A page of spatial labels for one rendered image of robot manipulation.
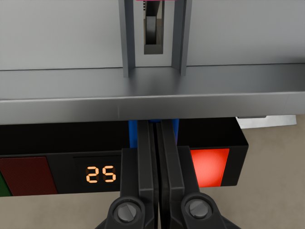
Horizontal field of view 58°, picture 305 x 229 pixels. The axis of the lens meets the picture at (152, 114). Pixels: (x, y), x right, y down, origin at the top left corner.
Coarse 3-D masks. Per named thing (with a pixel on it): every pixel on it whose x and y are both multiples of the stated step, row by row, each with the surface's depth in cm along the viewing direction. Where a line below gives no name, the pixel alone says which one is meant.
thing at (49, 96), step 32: (160, 32) 15; (256, 64) 12; (288, 64) 12; (0, 96) 10; (32, 96) 10; (64, 96) 10; (96, 96) 10; (128, 96) 10; (160, 96) 10; (192, 96) 10; (224, 96) 10; (256, 96) 10; (288, 96) 11
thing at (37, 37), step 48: (0, 0) 10; (48, 0) 10; (96, 0) 10; (192, 0) 10; (240, 0) 10; (288, 0) 11; (0, 48) 11; (48, 48) 11; (96, 48) 11; (144, 48) 12; (192, 48) 12; (240, 48) 12; (288, 48) 12
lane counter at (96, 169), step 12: (96, 156) 16; (108, 156) 16; (120, 156) 17; (84, 168) 17; (96, 168) 17; (108, 168) 17; (120, 168) 17; (84, 180) 18; (96, 180) 18; (108, 180) 18
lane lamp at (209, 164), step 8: (192, 152) 17; (200, 152) 17; (208, 152) 17; (216, 152) 17; (224, 152) 17; (200, 160) 17; (208, 160) 17; (216, 160) 17; (224, 160) 17; (200, 168) 18; (208, 168) 18; (216, 168) 18; (224, 168) 18; (200, 176) 18; (208, 176) 18; (216, 176) 18; (200, 184) 19; (208, 184) 19; (216, 184) 19
